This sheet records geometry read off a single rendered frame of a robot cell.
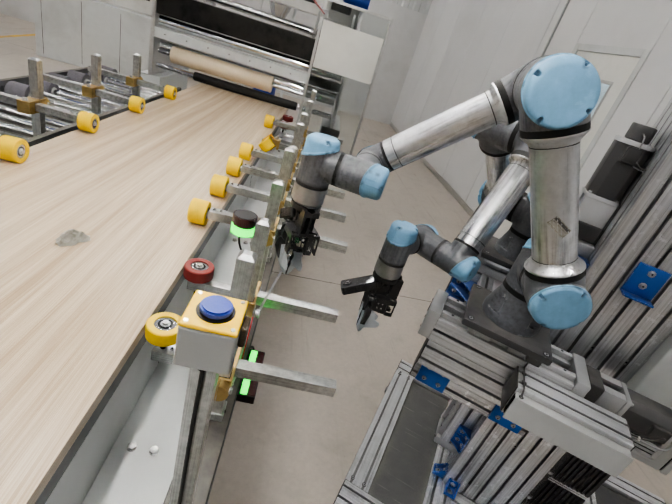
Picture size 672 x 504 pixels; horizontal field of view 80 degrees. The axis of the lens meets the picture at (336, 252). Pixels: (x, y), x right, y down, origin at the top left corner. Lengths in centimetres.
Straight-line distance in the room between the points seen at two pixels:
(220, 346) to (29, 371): 47
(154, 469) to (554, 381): 98
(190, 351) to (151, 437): 63
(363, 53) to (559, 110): 273
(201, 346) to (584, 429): 90
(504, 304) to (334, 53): 268
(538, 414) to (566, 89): 70
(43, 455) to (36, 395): 12
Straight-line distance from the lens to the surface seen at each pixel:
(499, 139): 122
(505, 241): 158
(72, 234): 126
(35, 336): 98
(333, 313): 119
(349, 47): 343
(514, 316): 110
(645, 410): 130
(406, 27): 1018
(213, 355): 53
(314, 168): 87
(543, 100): 80
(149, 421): 117
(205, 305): 52
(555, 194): 87
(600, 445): 116
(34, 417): 85
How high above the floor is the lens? 156
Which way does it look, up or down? 28 degrees down
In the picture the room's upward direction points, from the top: 18 degrees clockwise
